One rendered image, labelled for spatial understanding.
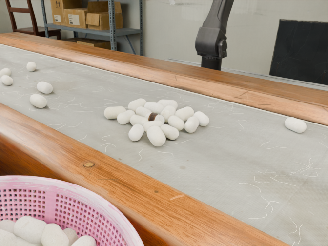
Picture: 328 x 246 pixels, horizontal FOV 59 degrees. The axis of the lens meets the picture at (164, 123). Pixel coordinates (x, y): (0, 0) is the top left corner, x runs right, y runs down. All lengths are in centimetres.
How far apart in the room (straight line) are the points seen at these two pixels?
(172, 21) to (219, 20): 206
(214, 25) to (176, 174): 62
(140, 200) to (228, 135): 21
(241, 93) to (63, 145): 34
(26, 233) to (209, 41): 71
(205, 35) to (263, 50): 169
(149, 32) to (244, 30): 102
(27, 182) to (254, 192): 22
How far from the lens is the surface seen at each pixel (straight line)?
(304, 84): 102
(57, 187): 28
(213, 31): 87
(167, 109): 45
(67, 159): 32
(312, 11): 244
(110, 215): 25
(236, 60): 264
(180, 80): 63
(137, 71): 70
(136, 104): 48
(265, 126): 48
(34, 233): 28
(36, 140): 37
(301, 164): 39
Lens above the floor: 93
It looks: 25 degrees down
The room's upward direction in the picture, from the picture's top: 1 degrees clockwise
